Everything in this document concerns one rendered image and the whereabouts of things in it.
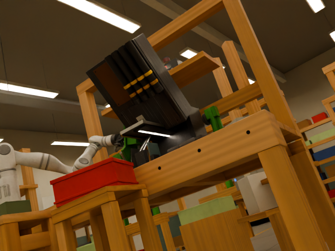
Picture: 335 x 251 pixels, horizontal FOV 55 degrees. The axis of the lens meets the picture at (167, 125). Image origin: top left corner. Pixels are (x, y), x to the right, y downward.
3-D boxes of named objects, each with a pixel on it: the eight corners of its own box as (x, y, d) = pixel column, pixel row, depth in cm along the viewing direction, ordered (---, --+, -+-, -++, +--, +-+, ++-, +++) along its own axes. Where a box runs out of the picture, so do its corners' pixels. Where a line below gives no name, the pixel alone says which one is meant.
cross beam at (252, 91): (263, 92, 197) (258, 79, 200) (111, 166, 255) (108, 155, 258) (265, 94, 201) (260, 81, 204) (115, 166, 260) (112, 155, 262)
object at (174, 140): (203, 157, 181) (185, 103, 191) (160, 175, 194) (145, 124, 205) (216, 158, 196) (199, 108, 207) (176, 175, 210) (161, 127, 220)
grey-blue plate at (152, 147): (155, 166, 167) (148, 141, 171) (152, 168, 167) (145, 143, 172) (165, 166, 175) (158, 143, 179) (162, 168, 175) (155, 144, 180)
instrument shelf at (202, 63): (204, 55, 198) (202, 50, 199) (101, 116, 239) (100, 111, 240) (220, 66, 219) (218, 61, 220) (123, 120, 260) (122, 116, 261)
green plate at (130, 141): (135, 151, 186) (133, 116, 189) (124, 153, 190) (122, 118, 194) (146, 152, 195) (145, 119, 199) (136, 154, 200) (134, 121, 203)
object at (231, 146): (279, 144, 121) (264, 108, 125) (35, 240, 188) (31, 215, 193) (287, 146, 132) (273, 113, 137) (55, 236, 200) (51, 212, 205)
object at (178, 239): (191, 247, 992) (187, 233, 1006) (171, 253, 1032) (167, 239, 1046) (209, 240, 1091) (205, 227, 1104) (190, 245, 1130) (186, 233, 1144)
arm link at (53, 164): (85, 172, 198) (43, 163, 189) (90, 160, 194) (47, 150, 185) (85, 181, 190) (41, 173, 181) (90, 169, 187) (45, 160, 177)
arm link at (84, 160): (87, 141, 208) (83, 151, 211) (74, 161, 183) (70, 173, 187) (100, 146, 209) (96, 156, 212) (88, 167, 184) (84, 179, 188)
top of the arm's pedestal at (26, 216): (3, 223, 141) (2, 214, 143) (-36, 241, 155) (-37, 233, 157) (61, 215, 168) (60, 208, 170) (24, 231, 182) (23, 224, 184)
